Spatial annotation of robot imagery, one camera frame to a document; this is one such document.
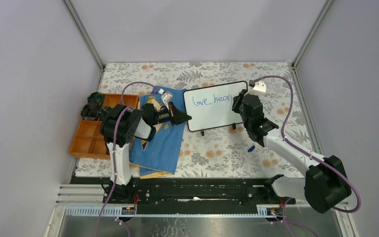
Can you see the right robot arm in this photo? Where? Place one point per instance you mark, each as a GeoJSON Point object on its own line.
{"type": "Point", "coordinates": [324, 183]}

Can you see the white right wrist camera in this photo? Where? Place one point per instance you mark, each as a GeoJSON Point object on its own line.
{"type": "Point", "coordinates": [257, 88]}

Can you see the wooden compartment tray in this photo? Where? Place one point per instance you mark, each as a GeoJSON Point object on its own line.
{"type": "Point", "coordinates": [88, 141]}

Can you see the blue pikachu cloth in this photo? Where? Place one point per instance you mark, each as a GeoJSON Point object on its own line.
{"type": "Point", "coordinates": [159, 157]}

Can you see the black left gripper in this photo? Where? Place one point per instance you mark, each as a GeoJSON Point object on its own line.
{"type": "Point", "coordinates": [176, 115]}

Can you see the floral tablecloth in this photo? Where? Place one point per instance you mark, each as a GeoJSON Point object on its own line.
{"type": "Point", "coordinates": [220, 152]}

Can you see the black framed whiteboard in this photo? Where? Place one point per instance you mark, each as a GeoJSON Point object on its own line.
{"type": "Point", "coordinates": [211, 107]}

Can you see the dark rolled fabric middle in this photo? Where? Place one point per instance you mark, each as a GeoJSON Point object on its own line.
{"type": "Point", "coordinates": [104, 112]}

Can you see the dark rolled fabric left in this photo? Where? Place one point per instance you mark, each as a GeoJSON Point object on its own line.
{"type": "Point", "coordinates": [90, 112]}

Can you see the blue marker cap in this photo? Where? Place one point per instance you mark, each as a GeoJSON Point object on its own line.
{"type": "Point", "coordinates": [251, 149]}

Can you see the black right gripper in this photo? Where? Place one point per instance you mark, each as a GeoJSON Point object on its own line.
{"type": "Point", "coordinates": [237, 100]}

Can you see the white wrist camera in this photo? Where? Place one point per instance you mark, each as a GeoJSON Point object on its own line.
{"type": "Point", "coordinates": [257, 88]}
{"type": "Point", "coordinates": [166, 97]}

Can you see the dark rolled fabric top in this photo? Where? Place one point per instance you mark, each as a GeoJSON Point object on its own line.
{"type": "Point", "coordinates": [96, 97]}

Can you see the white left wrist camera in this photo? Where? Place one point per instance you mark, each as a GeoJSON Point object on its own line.
{"type": "Point", "coordinates": [166, 97]}

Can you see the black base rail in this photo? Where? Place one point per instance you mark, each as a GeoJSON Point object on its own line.
{"type": "Point", "coordinates": [193, 196]}

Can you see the dark rolled fabric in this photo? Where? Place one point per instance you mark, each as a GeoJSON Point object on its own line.
{"type": "Point", "coordinates": [96, 97]}
{"type": "Point", "coordinates": [90, 112]}
{"type": "Point", "coordinates": [104, 112]}

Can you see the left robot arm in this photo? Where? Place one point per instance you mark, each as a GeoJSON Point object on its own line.
{"type": "Point", "coordinates": [121, 126]}

